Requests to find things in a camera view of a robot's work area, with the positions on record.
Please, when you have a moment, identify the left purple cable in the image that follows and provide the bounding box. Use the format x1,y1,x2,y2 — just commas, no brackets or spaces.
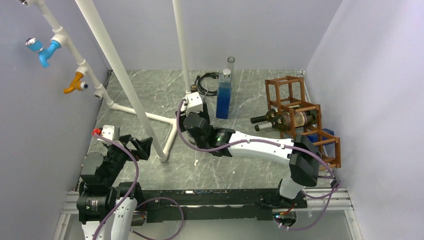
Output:
92,132,185,240

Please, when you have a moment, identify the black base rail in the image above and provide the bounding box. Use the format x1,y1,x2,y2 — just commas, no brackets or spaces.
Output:
136,188,308,223

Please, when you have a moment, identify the black coiled cable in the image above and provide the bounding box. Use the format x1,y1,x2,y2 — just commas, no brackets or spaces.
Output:
193,72,221,97

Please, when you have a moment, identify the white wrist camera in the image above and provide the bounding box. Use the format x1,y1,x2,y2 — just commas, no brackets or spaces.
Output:
181,92,204,115
92,124,121,141

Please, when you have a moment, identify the tall clear glass bottle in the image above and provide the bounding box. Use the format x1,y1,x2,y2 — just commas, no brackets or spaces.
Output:
226,55,235,76

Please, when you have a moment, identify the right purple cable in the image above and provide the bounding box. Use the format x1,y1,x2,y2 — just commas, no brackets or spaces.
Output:
175,99,342,232

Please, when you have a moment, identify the tall blue liquid bottle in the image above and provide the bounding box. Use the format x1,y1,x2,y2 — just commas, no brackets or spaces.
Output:
215,68,232,119

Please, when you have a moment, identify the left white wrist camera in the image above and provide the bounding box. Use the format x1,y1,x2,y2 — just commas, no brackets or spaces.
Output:
92,124,121,141

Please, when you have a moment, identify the blue clear bottle lying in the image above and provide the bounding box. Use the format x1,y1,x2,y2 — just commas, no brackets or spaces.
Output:
306,128,335,143

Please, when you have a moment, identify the blue plastic faucet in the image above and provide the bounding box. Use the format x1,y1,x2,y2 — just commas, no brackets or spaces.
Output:
24,37,62,68

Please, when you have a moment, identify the green wine bottle silver neck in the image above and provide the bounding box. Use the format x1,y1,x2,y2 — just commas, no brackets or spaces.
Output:
254,110,317,132

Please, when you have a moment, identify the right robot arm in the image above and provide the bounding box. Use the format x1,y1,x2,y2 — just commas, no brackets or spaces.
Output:
176,100,322,208

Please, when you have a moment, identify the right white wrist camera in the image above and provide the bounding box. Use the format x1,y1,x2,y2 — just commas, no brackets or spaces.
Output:
181,92,204,115

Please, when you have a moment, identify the orange plastic faucet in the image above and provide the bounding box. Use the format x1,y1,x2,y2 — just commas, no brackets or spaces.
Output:
63,71,88,94

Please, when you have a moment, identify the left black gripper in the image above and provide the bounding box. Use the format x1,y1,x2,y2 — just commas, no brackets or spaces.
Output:
103,134,152,185

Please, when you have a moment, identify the brown wooden wine rack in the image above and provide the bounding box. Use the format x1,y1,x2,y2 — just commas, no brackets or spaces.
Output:
264,76,342,169

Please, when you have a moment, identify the white PVC pipe frame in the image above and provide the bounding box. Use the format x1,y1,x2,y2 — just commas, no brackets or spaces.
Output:
19,0,177,163

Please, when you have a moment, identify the purple cable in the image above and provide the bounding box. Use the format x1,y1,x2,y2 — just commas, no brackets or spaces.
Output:
92,132,185,240
175,99,342,232

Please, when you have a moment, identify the dark wine bottle cream label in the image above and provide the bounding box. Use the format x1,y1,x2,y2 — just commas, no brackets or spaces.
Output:
250,109,278,124

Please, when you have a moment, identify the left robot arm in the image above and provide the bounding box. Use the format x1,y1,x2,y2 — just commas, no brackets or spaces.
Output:
76,134,153,240

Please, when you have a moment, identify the clear square liquor bottle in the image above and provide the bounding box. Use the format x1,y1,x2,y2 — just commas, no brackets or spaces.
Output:
190,84,198,93

